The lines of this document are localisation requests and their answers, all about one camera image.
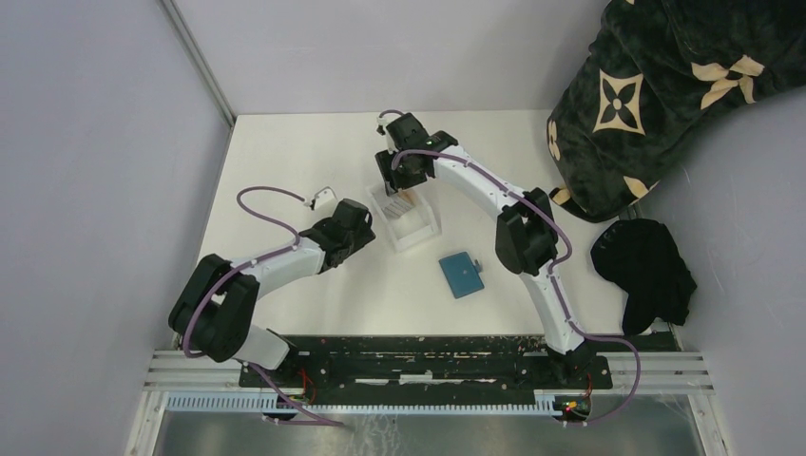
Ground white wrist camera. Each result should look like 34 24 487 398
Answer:
306 186 338 215
376 115 389 136

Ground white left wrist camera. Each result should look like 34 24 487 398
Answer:
306 186 338 215

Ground clear plastic card box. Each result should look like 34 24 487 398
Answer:
365 184 441 253

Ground black cloth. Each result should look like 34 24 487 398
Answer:
590 218 697 336

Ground stack of credit cards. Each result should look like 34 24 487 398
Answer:
381 191 415 219

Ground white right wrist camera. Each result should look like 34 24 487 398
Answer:
376 115 389 136

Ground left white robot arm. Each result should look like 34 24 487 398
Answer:
168 199 375 387

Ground blue leather card holder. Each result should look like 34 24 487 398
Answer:
438 252 485 299

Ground white slotted cable duct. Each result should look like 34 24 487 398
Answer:
165 392 561 417

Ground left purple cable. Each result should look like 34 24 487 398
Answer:
182 185 351 429

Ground aluminium rail frame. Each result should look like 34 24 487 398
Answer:
144 349 716 396

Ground black floral patterned blanket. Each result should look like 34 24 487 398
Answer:
547 1 805 223

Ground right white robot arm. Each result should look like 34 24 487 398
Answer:
375 109 595 388

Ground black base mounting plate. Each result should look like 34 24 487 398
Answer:
268 335 613 406

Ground aluminium corner post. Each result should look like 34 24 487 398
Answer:
157 0 237 129

